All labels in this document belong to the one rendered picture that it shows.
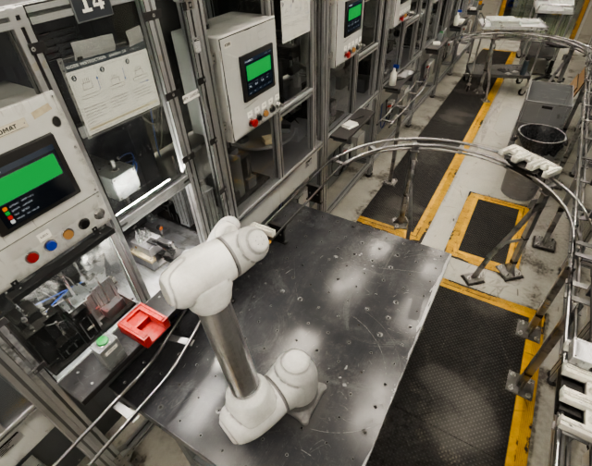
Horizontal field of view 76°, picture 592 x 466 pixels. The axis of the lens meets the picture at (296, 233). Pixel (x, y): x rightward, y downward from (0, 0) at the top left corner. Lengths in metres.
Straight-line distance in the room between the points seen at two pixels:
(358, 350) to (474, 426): 0.95
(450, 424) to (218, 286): 1.75
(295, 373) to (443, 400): 1.28
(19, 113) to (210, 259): 0.63
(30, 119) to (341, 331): 1.42
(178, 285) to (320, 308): 1.03
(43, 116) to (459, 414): 2.35
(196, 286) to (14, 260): 0.58
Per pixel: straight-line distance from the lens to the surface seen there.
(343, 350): 1.79
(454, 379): 2.62
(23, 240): 1.36
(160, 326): 1.68
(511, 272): 3.32
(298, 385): 1.45
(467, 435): 2.48
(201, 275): 1.02
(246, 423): 1.41
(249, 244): 1.04
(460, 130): 5.23
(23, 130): 1.28
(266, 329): 1.86
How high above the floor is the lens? 2.20
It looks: 41 degrees down
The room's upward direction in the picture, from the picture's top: 3 degrees counter-clockwise
